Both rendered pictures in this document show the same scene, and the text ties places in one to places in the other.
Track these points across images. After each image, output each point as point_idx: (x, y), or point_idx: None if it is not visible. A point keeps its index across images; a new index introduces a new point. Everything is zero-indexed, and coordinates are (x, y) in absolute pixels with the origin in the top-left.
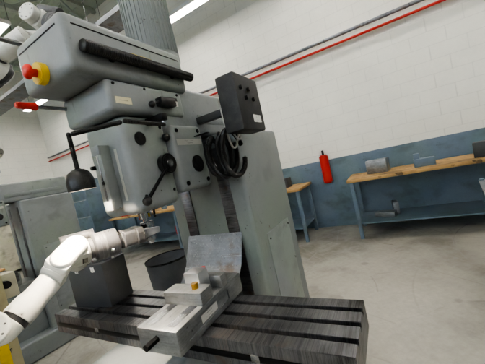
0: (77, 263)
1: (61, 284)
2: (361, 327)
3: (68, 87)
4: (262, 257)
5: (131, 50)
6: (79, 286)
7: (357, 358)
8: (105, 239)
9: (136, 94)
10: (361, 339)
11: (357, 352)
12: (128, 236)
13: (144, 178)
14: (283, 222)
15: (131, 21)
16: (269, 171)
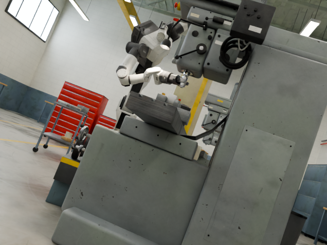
0: (154, 78)
1: (144, 78)
2: (154, 102)
3: (186, 11)
4: (225, 131)
5: None
6: None
7: (133, 94)
8: (165, 73)
9: (204, 13)
10: (148, 102)
11: (135, 93)
12: (171, 76)
13: (185, 50)
14: (281, 138)
15: None
16: (292, 91)
